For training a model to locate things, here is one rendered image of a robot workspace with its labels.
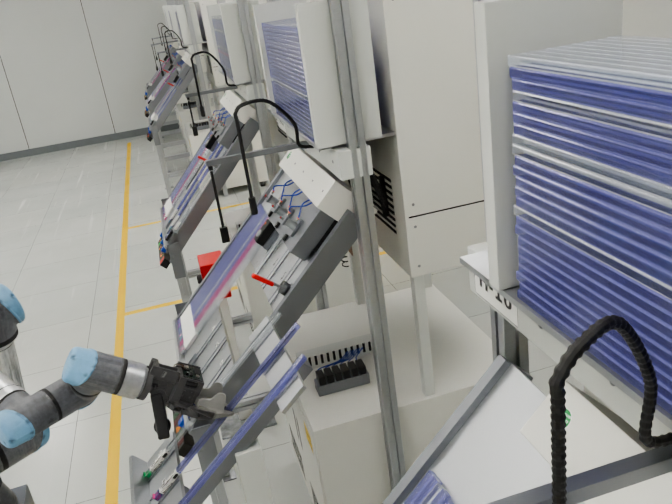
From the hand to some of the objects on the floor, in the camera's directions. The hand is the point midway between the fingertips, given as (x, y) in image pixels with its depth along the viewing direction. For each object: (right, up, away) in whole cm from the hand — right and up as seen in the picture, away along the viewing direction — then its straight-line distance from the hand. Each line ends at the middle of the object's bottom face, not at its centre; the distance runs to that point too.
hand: (226, 412), depth 149 cm
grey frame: (+14, -60, +90) cm, 109 cm away
